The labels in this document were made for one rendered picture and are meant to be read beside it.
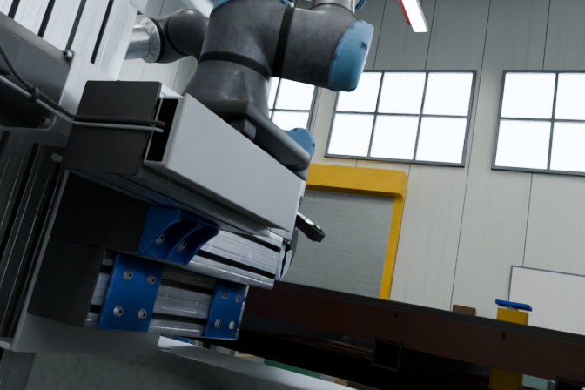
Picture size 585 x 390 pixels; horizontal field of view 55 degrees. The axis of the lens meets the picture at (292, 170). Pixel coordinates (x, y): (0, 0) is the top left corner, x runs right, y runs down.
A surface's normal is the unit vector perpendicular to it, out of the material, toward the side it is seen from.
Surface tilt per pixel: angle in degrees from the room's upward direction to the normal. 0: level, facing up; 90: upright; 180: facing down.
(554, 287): 90
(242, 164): 90
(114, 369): 90
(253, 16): 87
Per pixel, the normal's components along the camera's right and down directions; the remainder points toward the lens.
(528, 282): -0.39, -0.30
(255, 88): 0.74, -0.31
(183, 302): 0.90, 0.08
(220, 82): 0.00, -0.53
